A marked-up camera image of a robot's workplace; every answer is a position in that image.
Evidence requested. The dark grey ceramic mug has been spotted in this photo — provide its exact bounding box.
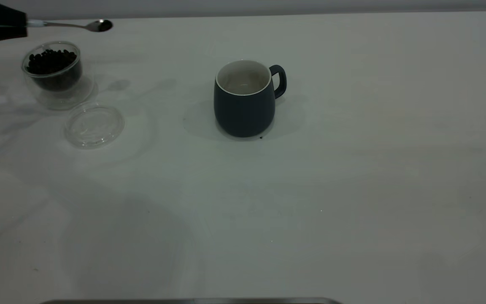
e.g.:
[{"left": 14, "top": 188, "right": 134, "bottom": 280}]
[{"left": 213, "top": 60, "right": 287, "bottom": 138}]

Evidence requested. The metal spoon with white handle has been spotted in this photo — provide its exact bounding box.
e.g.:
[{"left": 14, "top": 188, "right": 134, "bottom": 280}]
[{"left": 26, "top": 19, "right": 113, "bottom": 33}]

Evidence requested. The clear double-wall glass cup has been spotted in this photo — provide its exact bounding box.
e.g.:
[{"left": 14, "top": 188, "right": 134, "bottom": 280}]
[{"left": 21, "top": 41, "right": 96, "bottom": 111}]

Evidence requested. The dark coffee beans pile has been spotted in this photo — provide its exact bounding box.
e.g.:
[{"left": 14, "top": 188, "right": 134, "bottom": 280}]
[{"left": 27, "top": 49, "right": 82, "bottom": 91}]

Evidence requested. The clear round glass lid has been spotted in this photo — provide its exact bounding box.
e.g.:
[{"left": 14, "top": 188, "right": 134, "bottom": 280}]
[{"left": 64, "top": 101, "right": 125, "bottom": 149}]

